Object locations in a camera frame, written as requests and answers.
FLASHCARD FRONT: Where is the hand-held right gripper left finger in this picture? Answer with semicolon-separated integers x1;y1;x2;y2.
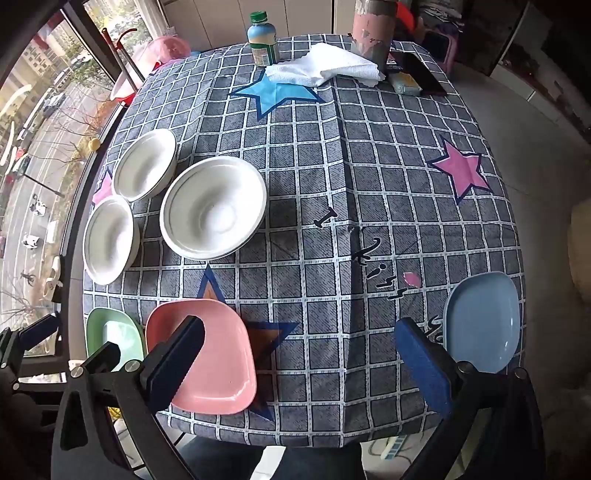
51;315;205;480

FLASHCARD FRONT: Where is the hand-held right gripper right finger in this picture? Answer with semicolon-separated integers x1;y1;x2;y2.
396;318;548;480

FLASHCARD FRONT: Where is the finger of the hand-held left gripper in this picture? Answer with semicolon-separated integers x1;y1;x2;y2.
0;314;61;370

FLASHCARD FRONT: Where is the large white bowl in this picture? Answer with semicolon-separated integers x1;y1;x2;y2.
159;156;269;260

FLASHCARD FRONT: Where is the small white bowl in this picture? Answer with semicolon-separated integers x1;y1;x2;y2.
83;198;140;285
113;128;177;202

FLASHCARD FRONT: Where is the pink square plate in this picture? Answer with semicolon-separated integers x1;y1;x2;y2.
145;299;257;415

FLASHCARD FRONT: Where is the green square plate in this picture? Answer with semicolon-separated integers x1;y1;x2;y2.
86;307;147;372

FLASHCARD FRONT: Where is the blue square plate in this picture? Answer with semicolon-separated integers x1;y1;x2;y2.
442;271;521;374

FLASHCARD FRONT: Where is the grey checked star tablecloth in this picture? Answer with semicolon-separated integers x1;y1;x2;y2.
82;34;525;450

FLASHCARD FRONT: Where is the yellow wrapped packet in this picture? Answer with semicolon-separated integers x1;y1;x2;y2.
387;71;423;95

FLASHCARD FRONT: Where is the red hooked pole stand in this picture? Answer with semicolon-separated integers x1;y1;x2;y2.
102;28;141;93

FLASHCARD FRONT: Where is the pink plastic bag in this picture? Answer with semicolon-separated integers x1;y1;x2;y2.
139;37;192;70

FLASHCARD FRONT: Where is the white folded towel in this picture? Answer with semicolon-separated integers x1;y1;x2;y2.
265;43;386;88

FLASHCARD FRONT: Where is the pink plastic stool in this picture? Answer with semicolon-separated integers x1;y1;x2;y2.
416;18;458;72

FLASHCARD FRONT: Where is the green capped bottle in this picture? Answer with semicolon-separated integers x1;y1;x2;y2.
247;11;281;68

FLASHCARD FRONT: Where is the pink grey cylinder container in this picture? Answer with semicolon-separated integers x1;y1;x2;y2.
349;0;399;68

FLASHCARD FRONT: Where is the glass window black frame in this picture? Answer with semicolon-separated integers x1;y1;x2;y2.
0;0;153;370

